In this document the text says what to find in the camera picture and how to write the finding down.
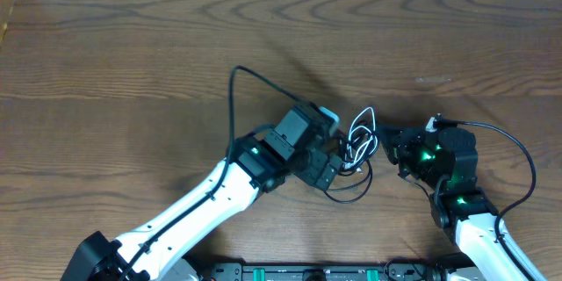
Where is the white cable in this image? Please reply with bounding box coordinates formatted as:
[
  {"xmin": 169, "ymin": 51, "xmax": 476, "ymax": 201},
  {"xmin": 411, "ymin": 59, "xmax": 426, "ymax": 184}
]
[{"xmin": 342, "ymin": 105, "xmax": 379, "ymax": 171}]

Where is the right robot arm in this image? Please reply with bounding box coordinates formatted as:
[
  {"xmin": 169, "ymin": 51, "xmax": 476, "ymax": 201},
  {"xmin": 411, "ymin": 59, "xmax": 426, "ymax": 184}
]
[{"xmin": 377, "ymin": 116, "xmax": 544, "ymax": 280}]

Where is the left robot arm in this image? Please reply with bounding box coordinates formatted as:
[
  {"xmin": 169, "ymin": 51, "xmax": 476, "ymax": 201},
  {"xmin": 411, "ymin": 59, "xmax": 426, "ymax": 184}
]
[{"xmin": 62, "ymin": 103, "xmax": 342, "ymax": 280}]

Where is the left camera black cable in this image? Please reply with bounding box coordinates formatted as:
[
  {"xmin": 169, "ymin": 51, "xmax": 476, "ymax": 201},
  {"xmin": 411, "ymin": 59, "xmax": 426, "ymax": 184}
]
[{"xmin": 118, "ymin": 65, "xmax": 308, "ymax": 281}]

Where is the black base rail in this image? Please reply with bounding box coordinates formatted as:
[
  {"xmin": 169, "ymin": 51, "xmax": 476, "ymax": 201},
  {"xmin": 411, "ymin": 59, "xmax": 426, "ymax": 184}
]
[{"xmin": 199, "ymin": 261, "xmax": 485, "ymax": 281}]

